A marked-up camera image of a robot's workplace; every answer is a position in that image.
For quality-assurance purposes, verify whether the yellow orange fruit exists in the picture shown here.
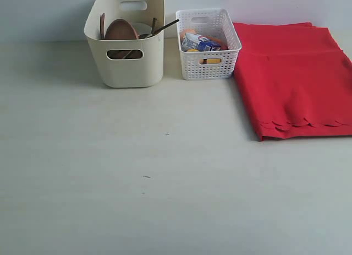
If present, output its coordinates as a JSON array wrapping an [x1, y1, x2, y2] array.
[[187, 48, 199, 52]]

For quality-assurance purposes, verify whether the cream plastic bin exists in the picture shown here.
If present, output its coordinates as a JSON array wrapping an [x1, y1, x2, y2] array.
[[84, 0, 165, 88]]

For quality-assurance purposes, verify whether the white perforated plastic basket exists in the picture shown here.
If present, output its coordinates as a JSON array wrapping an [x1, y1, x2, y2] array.
[[175, 9, 241, 80]]

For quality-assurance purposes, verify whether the blue white milk carton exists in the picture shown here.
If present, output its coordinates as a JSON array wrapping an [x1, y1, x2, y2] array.
[[181, 32, 221, 52]]

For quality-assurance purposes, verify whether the pale green ceramic bowl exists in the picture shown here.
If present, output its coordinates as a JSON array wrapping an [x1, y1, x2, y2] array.
[[131, 22, 152, 36]]

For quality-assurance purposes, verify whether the red table cloth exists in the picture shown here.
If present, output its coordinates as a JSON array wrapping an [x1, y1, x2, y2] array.
[[234, 22, 351, 140]]

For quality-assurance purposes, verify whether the wooden spoon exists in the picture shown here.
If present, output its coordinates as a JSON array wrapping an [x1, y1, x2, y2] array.
[[100, 13, 105, 40]]

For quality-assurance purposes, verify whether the wooden chopstick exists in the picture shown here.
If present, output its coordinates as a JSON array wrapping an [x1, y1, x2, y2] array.
[[151, 19, 179, 36], [150, 18, 157, 35]]

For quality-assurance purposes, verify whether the brown wooden plate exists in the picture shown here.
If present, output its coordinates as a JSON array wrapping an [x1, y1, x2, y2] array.
[[104, 19, 139, 59]]

